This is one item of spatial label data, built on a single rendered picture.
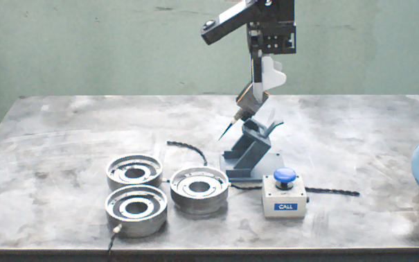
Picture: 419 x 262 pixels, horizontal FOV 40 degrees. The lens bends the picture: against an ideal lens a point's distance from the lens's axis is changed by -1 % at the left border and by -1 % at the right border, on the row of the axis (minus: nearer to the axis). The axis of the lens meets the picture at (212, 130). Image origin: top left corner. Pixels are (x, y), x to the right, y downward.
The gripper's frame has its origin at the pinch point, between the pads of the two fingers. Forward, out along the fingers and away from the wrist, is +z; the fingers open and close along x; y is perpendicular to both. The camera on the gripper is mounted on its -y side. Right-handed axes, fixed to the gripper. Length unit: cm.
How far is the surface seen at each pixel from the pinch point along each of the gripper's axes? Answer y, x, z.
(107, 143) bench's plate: -31.4, 11.0, 14.3
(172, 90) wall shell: -27, 149, 65
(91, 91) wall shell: -65, 150, 63
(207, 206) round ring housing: -10.2, -16.0, 13.4
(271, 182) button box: 1.3, -12.3, 11.9
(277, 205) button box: 1.8, -16.9, 13.7
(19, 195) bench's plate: -45.1, -8.7, 13.3
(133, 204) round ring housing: -23.1, -15.2, 12.5
